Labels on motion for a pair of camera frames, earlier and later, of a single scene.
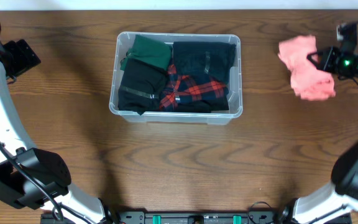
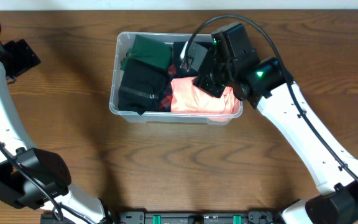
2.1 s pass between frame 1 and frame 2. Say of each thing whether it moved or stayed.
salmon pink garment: moved
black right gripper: moved
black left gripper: stayed
